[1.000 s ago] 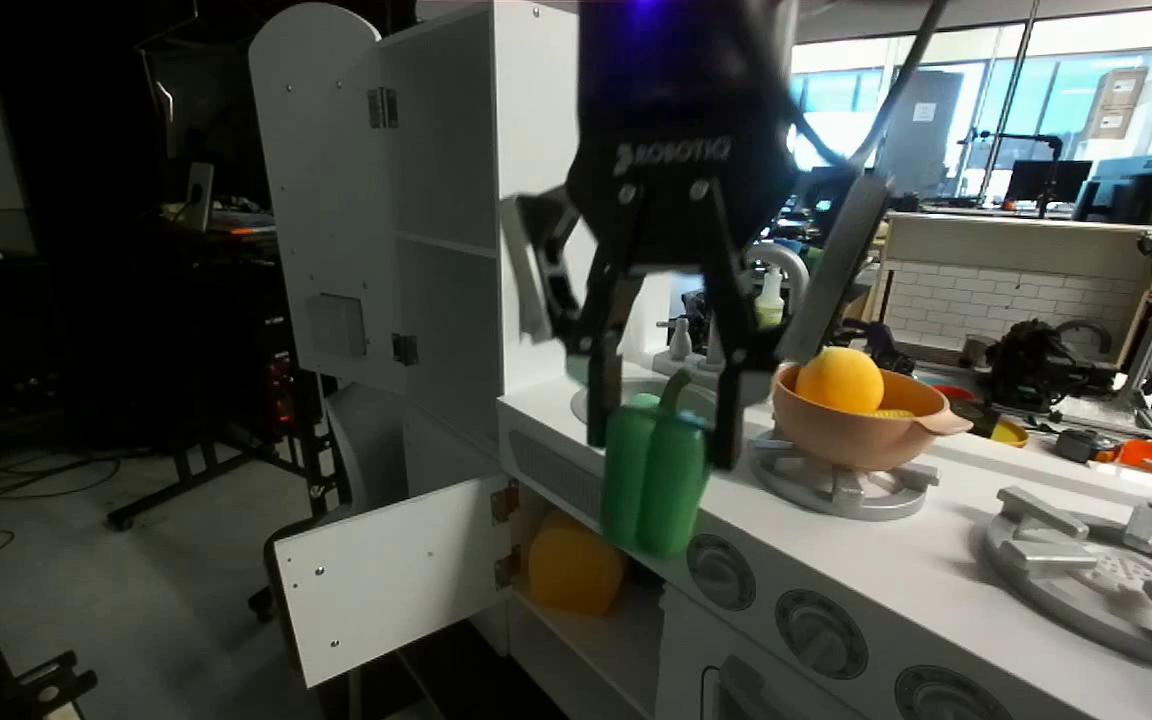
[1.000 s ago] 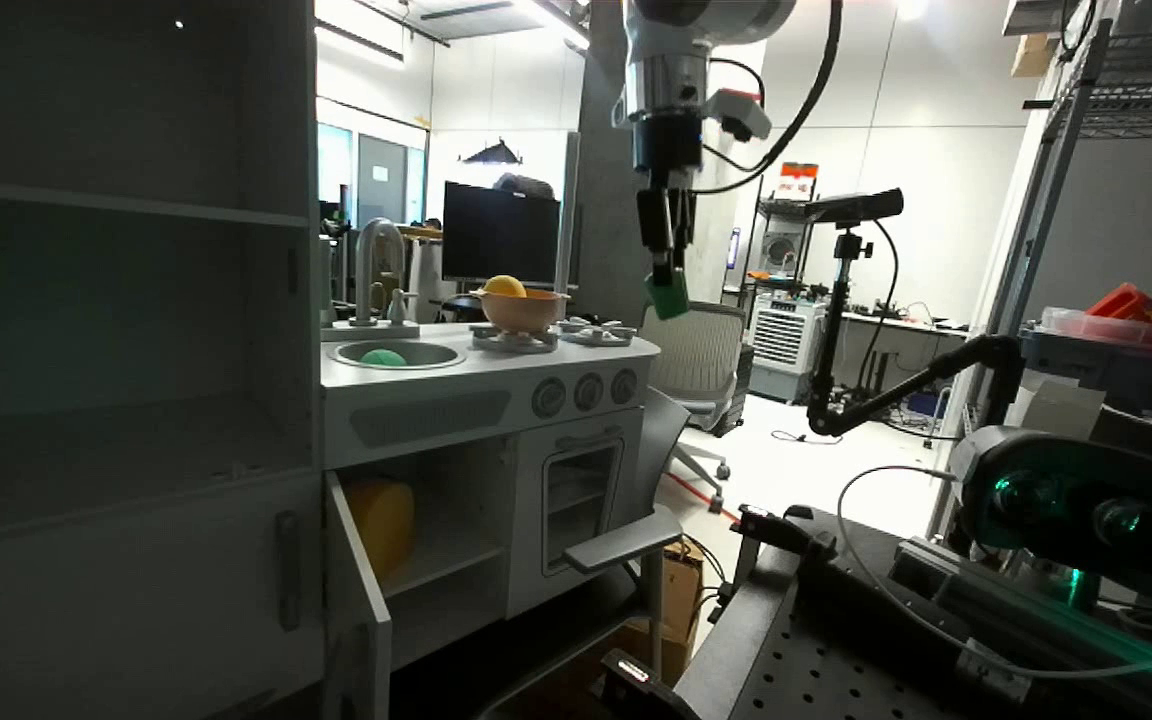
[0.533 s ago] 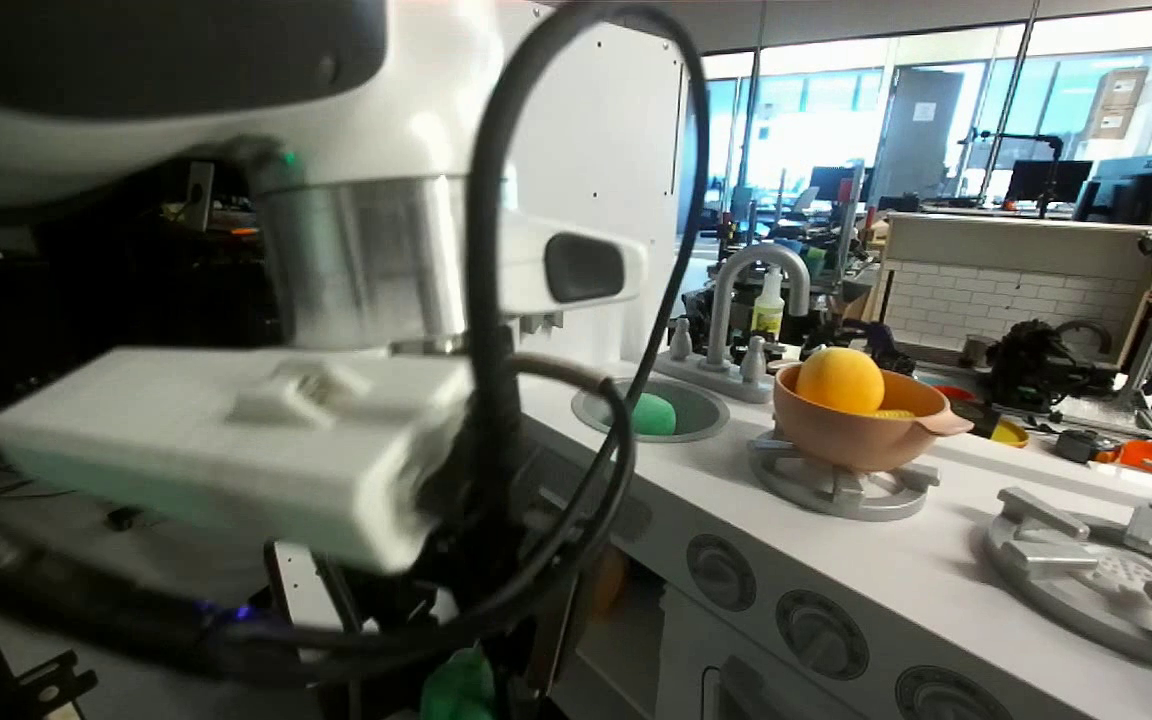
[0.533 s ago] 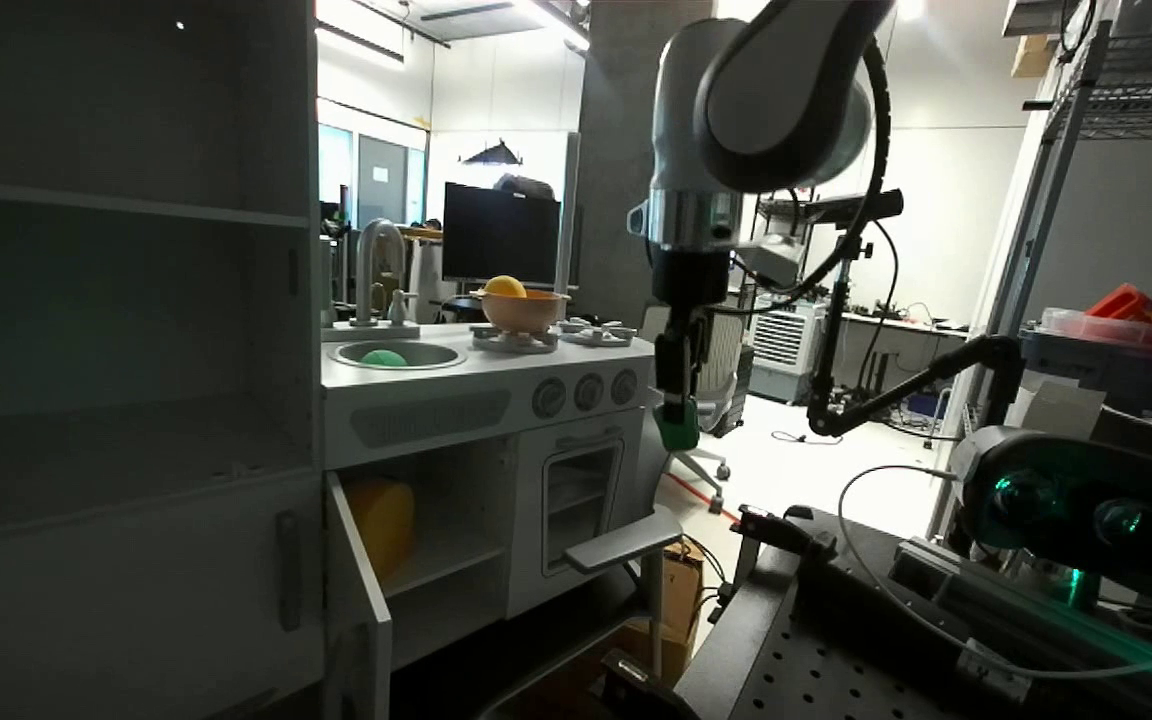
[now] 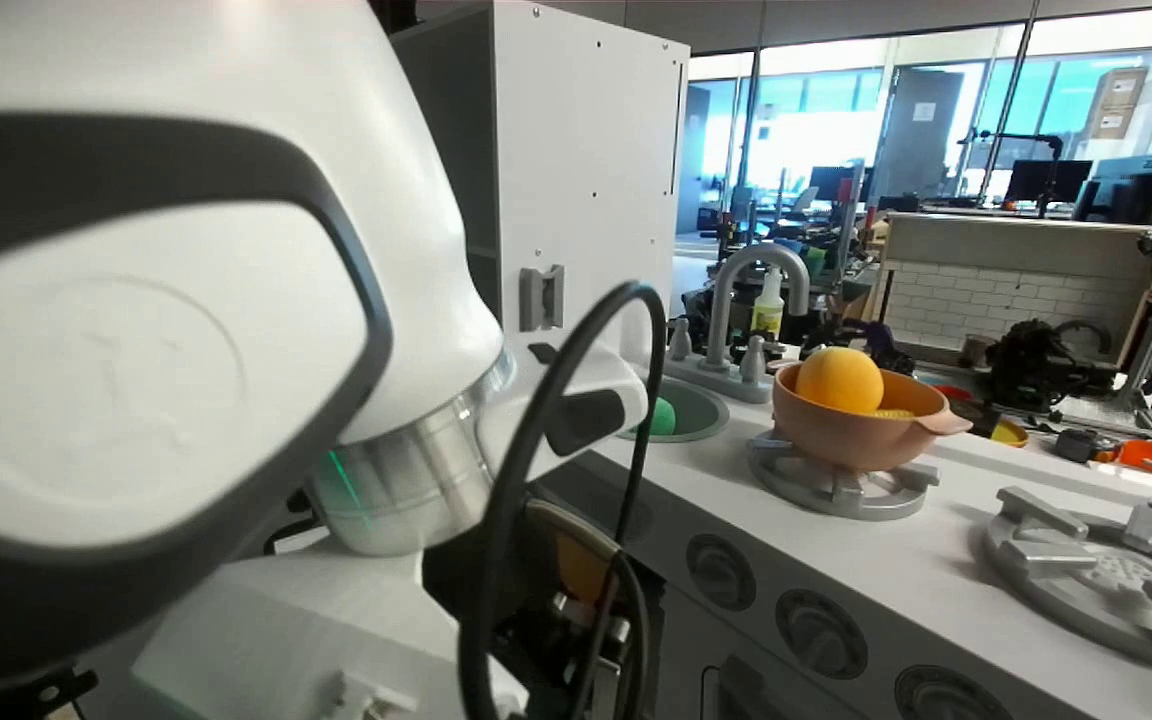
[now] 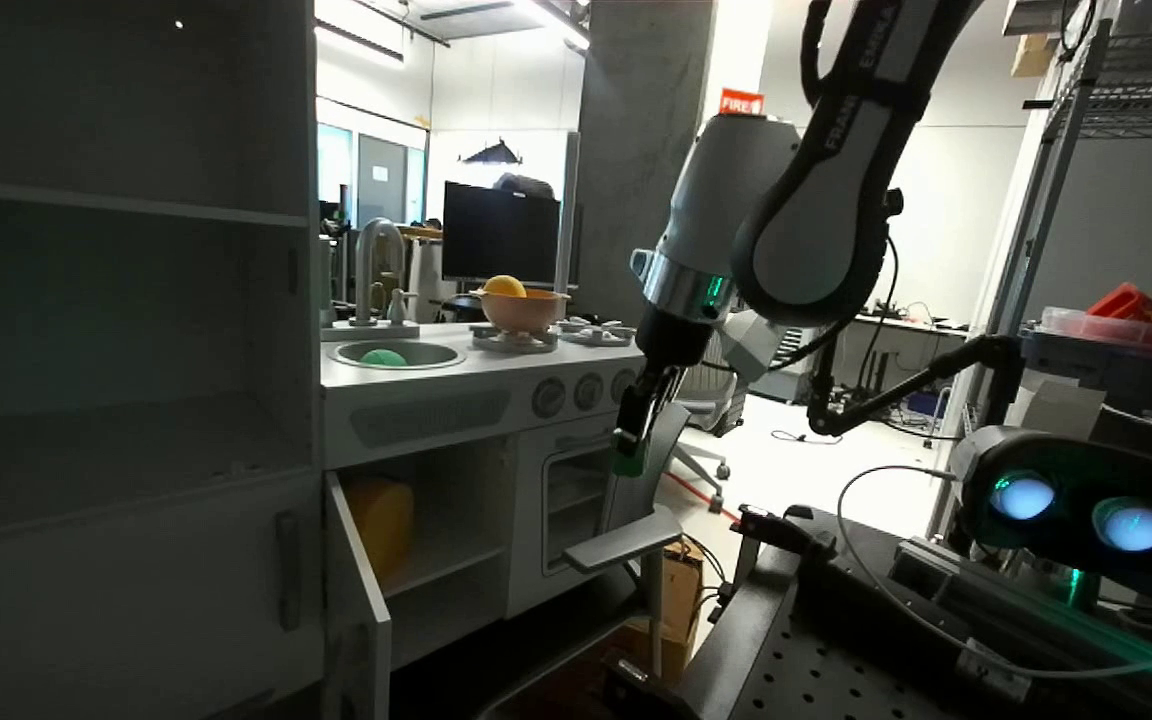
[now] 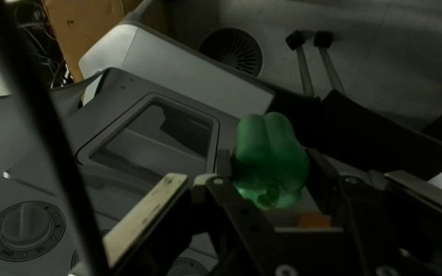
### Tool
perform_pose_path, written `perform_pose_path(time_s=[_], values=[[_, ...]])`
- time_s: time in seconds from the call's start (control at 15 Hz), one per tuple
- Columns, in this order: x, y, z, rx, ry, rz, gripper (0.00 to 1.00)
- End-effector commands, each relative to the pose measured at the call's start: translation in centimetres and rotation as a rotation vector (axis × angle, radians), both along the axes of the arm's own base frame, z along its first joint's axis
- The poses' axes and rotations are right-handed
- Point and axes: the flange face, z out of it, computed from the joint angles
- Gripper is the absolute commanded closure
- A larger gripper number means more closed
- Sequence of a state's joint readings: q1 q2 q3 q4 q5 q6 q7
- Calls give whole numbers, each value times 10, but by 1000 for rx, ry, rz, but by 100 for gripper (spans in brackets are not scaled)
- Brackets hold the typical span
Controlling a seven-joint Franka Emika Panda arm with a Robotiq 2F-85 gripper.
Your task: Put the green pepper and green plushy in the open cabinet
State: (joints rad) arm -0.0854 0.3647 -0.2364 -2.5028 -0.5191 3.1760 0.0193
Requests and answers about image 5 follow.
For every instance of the yellowish spray bottle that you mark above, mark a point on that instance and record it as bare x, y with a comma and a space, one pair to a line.
770, 312

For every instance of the green plush ball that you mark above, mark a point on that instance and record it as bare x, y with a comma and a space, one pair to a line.
662, 418

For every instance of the grey toy stove burner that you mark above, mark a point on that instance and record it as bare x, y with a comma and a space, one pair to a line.
841, 499
1081, 586

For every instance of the black computer monitor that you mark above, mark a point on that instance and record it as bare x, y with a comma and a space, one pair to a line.
1051, 180
1128, 184

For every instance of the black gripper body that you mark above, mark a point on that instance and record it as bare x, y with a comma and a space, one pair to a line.
581, 661

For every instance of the orange toy fruit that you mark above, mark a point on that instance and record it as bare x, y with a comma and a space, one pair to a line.
841, 383

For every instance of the grey toy stove knob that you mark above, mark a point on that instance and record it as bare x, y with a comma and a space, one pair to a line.
820, 637
722, 575
951, 697

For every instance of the black bag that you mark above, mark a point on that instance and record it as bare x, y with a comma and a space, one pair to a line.
1040, 365

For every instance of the grey toy faucet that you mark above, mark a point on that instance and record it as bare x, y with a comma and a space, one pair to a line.
722, 285

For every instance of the small yellow item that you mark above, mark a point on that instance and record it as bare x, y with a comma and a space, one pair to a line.
1009, 433

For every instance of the tan toy bowl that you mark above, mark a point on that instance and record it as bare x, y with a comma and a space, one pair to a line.
841, 441

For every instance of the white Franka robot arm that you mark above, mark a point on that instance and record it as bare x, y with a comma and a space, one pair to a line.
201, 333

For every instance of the white brick-pattern counter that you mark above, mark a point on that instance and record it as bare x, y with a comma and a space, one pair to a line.
1003, 295

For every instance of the grey toy sink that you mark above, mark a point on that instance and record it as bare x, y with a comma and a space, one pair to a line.
700, 413

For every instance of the hanging window sign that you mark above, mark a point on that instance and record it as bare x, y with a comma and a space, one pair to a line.
1114, 105

